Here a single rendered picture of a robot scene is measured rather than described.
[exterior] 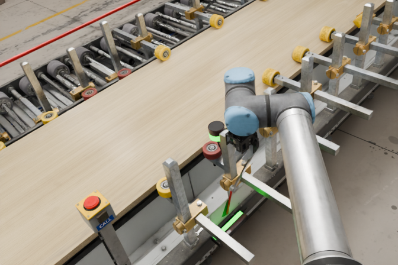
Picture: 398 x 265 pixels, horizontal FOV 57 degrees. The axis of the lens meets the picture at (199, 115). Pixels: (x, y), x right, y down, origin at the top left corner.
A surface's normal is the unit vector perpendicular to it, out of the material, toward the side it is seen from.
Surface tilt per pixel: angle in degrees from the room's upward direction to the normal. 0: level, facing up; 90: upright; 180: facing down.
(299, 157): 18
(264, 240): 0
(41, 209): 0
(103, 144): 0
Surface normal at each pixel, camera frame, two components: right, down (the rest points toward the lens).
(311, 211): -0.40, -0.77
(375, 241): -0.14, -0.76
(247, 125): -0.15, 0.66
